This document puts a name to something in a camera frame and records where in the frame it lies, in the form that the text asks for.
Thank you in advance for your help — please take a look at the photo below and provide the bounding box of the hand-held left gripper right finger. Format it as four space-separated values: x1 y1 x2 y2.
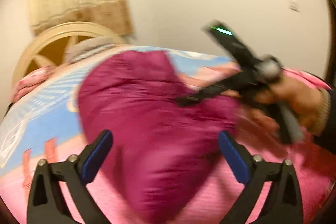
218 131 305 224

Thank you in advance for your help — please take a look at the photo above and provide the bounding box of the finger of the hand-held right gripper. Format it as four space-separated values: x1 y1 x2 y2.
175 79 238 107

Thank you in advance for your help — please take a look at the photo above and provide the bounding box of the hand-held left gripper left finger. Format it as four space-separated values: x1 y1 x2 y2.
26 130 114 224

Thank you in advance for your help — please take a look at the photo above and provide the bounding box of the magenta quilted down jacket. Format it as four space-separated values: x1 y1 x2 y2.
77 50 252 223

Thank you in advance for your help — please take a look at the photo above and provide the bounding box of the person's right hand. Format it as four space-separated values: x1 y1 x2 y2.
238 75 330 136

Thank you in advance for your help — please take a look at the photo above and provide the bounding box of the printed pink and blue blanket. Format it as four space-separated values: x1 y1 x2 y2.
0 46 334 224

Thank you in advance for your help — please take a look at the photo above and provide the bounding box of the folded pink floral quilt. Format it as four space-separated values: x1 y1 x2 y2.
12 67 55 101

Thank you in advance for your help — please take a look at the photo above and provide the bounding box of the striped pillow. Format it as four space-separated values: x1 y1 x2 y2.
70 36 126 63

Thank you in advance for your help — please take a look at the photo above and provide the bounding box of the cream wooden headboard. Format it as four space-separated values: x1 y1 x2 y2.
12 21 126 80

